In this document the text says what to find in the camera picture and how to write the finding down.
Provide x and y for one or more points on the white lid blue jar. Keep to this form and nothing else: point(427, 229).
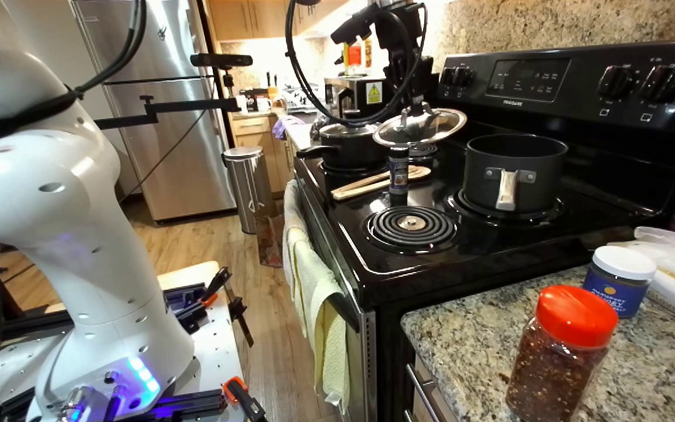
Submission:
point(620, 282)

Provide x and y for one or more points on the counter drawer front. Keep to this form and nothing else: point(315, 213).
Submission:
point(432, 398)

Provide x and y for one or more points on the blue label spice bottle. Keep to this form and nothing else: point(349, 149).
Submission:
point(400, 173)

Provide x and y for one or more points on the wooden upper cabinet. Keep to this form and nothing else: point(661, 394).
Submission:
point(235, 18)

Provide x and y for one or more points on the coil stove burner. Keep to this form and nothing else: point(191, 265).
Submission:
point(540, 219)
point(412, 227)

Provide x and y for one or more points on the orange lid chili jar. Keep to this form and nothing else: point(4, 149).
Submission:
point(560, 353)

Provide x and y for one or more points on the white robot mounting table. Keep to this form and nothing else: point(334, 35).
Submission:
point(205, 358)

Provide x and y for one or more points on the pale yellow towel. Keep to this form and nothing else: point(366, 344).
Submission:
point(321, 313)

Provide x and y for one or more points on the black countertop appliance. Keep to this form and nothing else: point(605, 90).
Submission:
point(357, 93)

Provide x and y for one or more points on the black electric stove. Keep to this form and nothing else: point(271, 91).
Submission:
point(587, 117)

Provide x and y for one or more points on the wooden base cabinet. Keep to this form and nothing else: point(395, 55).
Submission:
point(257, 132)

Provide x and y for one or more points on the glass pot lid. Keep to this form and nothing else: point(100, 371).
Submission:
point(421, 124)

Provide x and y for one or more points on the stainless steel refrigerator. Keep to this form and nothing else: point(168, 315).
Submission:
point(198, 154)

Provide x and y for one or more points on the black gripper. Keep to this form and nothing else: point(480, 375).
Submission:
point(400, 30)

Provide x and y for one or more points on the dish rack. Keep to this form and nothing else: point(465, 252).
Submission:
point(304, 97)

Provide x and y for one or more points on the stainless steel trash can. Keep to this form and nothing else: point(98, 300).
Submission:
point(242, 187)

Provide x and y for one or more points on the orange bottle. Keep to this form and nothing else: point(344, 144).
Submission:
point(352, 55)

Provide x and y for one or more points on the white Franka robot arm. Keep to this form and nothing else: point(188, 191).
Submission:
point(47, 201)

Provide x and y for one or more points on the dark grey open pot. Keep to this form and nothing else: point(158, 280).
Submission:
point(510, 171)

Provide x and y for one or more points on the black pot with lid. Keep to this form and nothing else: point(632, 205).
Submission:
point(349, 144)

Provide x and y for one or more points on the black camera stand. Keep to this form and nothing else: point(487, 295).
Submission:
point(198, 104)

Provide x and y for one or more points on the black clamp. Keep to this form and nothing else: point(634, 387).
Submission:
point(198, 295)
point(240, 320)

